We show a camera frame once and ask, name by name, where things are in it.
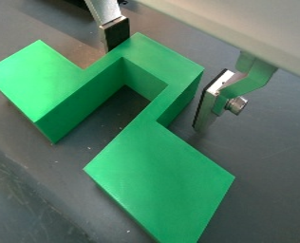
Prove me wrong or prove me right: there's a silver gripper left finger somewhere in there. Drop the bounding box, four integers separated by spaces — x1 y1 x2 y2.
85 0 130 52

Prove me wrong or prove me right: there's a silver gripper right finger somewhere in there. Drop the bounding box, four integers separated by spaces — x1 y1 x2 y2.
193 51 279 132

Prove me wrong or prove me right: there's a green U-shaped block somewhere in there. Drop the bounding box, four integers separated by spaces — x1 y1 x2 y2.
0 33 235 243

